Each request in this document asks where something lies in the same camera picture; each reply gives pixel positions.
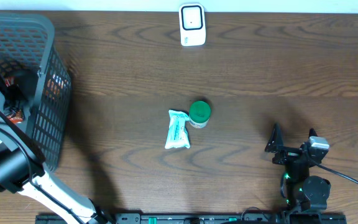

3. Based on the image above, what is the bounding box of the green lidded white jar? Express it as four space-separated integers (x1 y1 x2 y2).
189 101 211 129

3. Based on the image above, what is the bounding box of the red Top chocolate bar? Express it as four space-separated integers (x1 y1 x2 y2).
4 77 25 124

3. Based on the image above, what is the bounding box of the orange small carton box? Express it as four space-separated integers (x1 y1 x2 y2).
44 75 65 101

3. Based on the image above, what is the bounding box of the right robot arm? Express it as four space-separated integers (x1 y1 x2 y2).
265 123 331 223

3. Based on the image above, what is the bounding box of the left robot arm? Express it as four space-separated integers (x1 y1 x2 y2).
0 92 115 223

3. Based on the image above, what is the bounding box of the white barcode scanner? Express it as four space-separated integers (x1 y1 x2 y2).
179 3 206 47

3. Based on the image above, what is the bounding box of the grey plastic mesh basket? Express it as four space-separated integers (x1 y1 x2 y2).
0 12 72 171

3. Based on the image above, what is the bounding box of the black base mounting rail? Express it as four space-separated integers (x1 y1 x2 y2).
35 212 348 224

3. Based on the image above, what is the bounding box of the black left camera cable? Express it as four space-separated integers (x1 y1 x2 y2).
0 119 83 224

